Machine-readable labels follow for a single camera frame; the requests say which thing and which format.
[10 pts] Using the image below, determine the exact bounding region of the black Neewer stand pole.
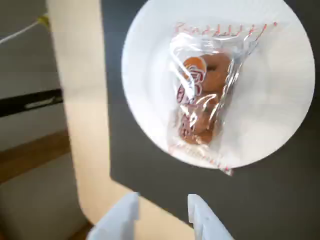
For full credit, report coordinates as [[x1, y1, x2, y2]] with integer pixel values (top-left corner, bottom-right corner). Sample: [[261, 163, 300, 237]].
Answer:
[[0, 88, 64, 118]]

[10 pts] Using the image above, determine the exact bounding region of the clear bag of ring biscuits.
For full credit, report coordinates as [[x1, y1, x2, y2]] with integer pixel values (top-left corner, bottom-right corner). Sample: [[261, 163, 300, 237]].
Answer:
[[167, 21, 279, 177]]

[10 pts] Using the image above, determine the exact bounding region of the white round dish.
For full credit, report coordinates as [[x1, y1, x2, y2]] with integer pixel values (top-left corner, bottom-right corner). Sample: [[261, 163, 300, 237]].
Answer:
[[121, 0, 316, 170]]

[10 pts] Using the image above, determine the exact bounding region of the dark grey mat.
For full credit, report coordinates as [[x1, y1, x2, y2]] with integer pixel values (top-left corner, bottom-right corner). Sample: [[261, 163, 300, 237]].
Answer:
[[99, 0, 320, 240]]

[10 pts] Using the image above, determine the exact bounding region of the thin white cable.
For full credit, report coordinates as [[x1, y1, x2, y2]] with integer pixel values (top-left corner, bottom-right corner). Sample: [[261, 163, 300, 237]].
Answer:
[[0, 21, 42, 45]]

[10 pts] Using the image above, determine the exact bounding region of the yellow cable tag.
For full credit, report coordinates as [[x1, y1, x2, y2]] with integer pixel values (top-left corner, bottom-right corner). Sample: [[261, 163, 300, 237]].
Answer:
[[36, 14, 50, 26]]

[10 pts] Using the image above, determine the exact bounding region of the wooden frame cross beam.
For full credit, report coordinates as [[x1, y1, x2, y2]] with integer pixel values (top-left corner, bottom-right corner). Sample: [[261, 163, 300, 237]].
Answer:
[[0, 129, 72, 185]]

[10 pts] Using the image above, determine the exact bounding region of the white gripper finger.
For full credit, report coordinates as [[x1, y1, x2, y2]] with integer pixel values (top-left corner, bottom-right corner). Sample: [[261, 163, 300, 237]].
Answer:
[[187, 193, 235, 240], [87, 191, 140, 240]]

